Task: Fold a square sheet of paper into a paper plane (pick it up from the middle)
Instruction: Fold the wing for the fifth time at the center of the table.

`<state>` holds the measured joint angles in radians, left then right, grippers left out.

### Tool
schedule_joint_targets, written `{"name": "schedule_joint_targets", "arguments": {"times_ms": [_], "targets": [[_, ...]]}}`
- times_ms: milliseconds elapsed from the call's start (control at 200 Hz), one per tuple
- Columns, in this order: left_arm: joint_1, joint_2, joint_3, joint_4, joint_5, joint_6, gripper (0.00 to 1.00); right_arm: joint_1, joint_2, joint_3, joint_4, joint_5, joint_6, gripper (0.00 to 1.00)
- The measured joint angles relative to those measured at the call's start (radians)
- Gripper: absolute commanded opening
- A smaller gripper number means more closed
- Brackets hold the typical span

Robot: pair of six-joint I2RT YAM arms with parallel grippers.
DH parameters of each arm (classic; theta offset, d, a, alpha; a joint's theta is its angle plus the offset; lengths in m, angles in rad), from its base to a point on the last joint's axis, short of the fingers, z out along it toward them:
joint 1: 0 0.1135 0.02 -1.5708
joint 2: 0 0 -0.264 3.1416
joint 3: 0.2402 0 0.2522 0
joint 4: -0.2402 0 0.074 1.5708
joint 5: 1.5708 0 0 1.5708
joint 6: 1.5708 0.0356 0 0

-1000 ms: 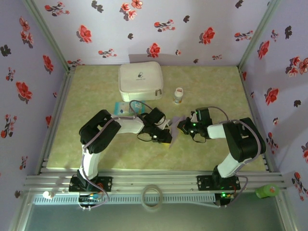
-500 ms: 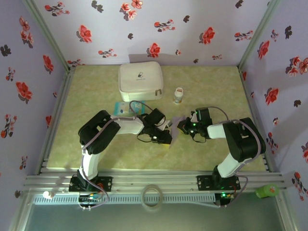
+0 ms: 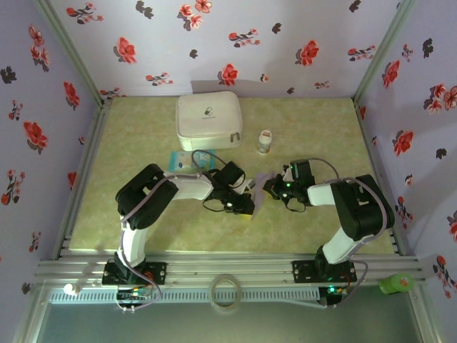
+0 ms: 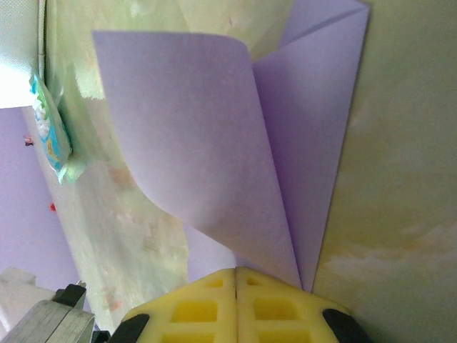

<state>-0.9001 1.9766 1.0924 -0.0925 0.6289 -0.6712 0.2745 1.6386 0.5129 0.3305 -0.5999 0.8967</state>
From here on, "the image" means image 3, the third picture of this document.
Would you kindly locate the purple paper sheet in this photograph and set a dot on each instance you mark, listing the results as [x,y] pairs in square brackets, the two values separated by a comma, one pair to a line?
[260,200]

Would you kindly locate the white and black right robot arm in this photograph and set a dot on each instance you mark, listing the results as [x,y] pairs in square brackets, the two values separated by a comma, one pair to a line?
[360,207]

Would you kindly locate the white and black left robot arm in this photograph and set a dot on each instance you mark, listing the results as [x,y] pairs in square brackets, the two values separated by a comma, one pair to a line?
[143,200]

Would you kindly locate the white pill bottle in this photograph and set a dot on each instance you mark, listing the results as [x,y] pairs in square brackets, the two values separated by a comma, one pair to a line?
[265,141]

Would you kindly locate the blue wet wipes packet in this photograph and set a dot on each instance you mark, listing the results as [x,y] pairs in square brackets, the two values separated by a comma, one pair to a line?
[182,162]

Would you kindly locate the white zip case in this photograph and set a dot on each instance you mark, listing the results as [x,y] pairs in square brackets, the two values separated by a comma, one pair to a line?
[221,110]

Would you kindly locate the clear tape roll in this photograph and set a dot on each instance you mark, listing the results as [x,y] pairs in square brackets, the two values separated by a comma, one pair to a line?
[226,310]

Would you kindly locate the green plastic container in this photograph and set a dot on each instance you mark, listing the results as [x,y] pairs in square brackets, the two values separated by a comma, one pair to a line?
[396,284]

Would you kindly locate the small white bottle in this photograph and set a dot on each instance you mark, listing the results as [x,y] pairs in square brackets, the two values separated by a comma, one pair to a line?
[71,288]

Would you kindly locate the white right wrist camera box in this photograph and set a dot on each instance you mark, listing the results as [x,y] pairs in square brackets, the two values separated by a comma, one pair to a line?
[286,172]

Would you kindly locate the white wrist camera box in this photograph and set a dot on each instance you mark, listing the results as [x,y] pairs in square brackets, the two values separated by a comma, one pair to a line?
[286,172]
[246,187]

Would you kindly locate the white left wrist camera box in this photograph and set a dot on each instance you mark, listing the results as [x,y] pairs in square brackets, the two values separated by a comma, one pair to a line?
[246,187]

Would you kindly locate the long aluminium frame rail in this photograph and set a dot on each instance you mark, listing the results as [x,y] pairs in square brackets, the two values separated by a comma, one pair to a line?
[228,266]

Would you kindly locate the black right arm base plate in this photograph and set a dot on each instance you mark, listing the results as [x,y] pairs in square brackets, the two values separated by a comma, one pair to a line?
[301,271]

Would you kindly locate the aluminium side rail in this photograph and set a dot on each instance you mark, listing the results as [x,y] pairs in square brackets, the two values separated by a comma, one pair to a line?
[364,125]
[94,143]

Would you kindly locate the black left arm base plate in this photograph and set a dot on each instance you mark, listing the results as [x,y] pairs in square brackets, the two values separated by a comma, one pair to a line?
[157,273]

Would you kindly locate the aluminium corner post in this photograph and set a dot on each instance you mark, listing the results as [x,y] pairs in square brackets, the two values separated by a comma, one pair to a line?
[68,53]
[385,50]

